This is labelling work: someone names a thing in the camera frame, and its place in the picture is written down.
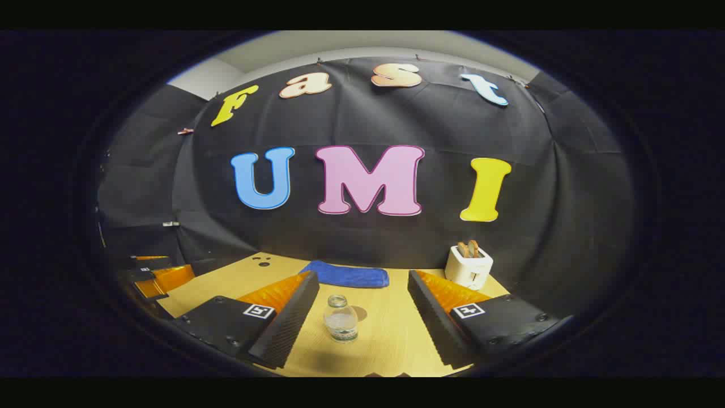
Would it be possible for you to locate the black backdrop cloth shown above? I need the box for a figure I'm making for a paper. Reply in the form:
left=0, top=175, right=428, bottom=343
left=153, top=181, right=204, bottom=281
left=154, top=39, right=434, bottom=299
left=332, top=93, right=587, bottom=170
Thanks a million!
left=96, top=57, right=635, bottom=318

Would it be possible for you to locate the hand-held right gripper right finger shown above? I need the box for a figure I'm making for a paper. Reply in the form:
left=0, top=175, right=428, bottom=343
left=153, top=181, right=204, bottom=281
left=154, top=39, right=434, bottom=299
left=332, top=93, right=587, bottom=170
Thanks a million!
left=408, top=270, right=562, bottom=370

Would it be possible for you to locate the white toaster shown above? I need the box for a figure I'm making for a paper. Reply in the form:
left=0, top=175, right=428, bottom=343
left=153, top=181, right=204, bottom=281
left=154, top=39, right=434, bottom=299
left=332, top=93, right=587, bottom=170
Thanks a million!
left=445, top=245, right=493, bottom=291

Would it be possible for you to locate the blue towel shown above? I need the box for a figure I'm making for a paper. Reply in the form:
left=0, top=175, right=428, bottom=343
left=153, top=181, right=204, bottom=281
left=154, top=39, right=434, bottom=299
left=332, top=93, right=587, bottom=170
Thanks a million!
left=298, top=260, right=390, bottom=289

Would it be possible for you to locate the clear plastic water bottle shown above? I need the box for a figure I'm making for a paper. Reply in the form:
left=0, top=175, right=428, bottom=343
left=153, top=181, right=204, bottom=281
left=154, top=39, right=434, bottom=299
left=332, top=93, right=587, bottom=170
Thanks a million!
left=323, top=294, right=359, bottom=343

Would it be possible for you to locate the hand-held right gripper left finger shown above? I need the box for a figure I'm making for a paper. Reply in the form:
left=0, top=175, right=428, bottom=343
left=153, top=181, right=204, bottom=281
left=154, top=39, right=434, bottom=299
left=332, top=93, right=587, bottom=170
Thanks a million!
left=172, top=271, right=321, bottom=370

